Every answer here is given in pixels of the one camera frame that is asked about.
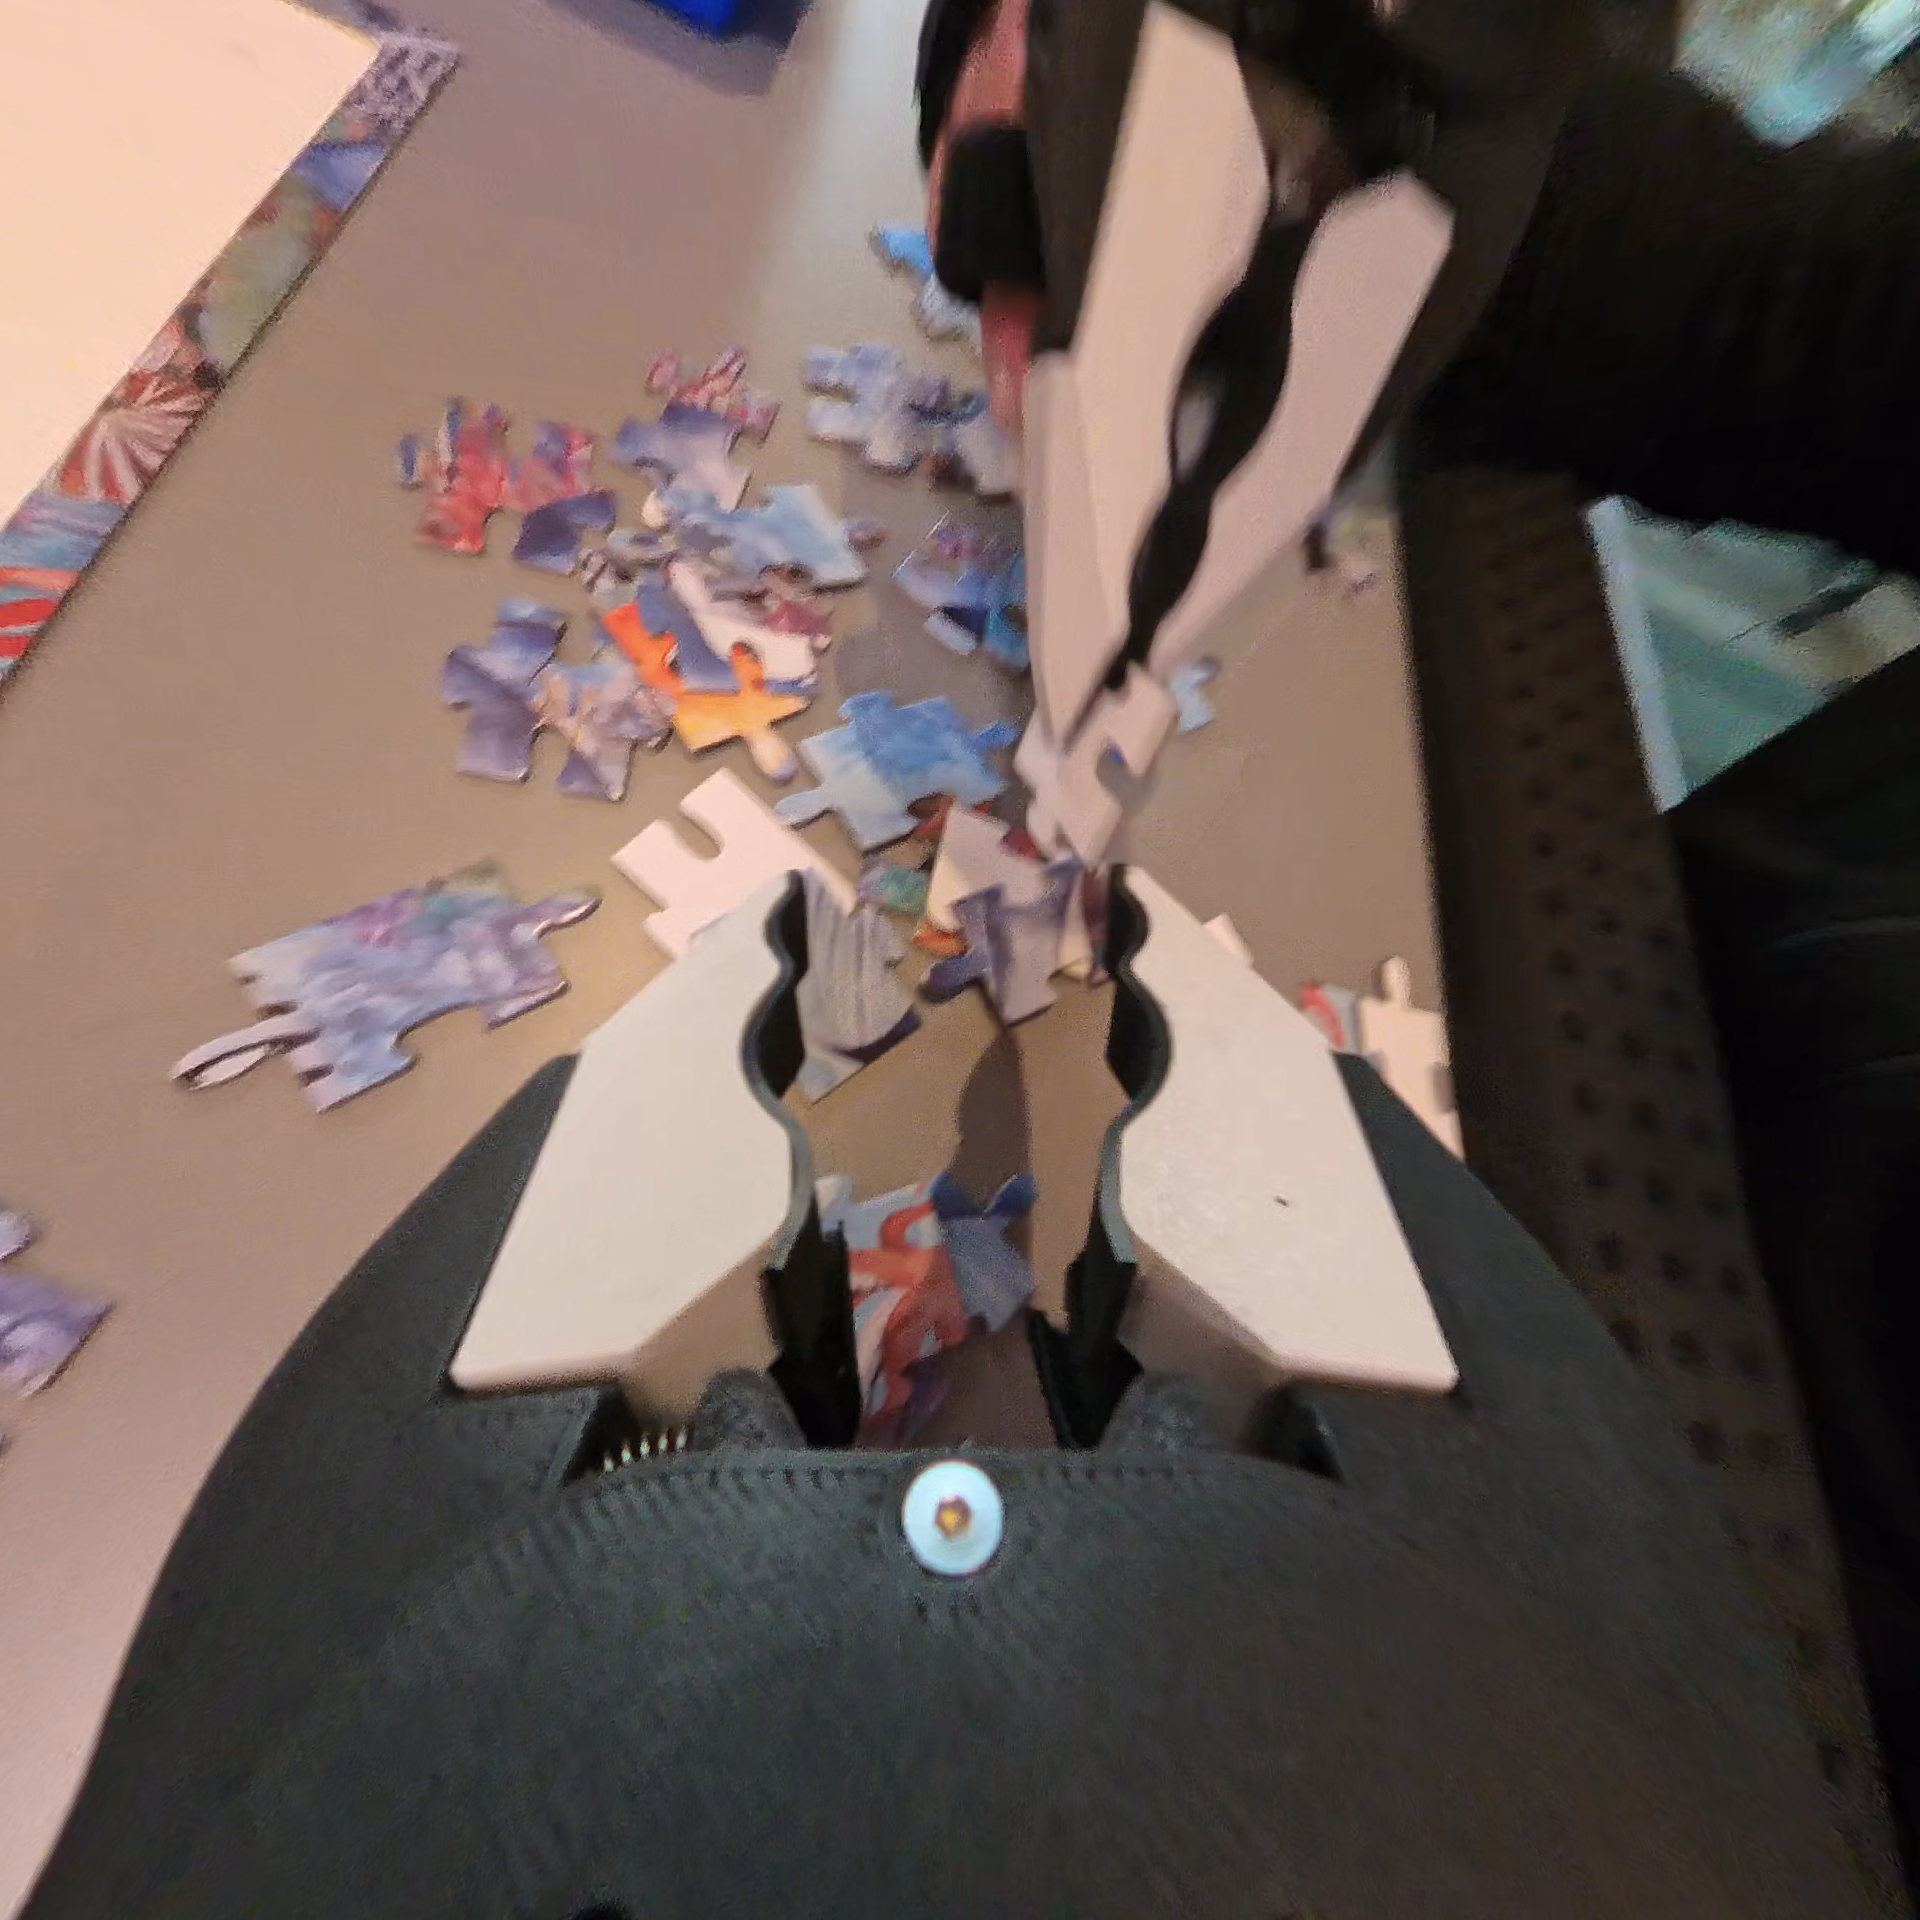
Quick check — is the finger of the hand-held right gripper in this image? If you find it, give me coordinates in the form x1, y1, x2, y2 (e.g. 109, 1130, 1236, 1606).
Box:
1020, 6, 1277, 758
1146, 174, 1457, 690

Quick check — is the dark perforated panel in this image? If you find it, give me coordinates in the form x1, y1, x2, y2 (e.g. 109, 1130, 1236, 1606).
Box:
1400, 462, 1920, 1920

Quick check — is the pile of jigsaw puzzle pieces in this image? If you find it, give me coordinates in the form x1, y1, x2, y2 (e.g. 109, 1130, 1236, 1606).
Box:
0, 224, 1464, 1428

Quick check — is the single jigsaw puzzle piece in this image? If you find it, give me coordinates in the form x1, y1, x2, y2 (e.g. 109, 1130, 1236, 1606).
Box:
1011, 666, 1183, 868

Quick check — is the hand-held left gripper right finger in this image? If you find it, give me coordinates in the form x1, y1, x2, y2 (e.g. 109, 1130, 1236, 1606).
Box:
1034, 862, 1460, 1451

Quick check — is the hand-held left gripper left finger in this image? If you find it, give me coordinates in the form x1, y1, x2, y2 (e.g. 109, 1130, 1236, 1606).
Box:
452, 868, 865, 1450

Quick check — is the pale teal cloth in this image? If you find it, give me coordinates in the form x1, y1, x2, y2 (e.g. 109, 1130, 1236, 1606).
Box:
1586, 497, 1920, 814

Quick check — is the person's right hand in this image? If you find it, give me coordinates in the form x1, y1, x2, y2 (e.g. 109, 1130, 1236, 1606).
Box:
929, 0, 1054, 441

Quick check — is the puzzle board with colourful border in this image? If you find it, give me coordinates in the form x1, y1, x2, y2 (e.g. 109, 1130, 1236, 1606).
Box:
0, 0, 460, 675

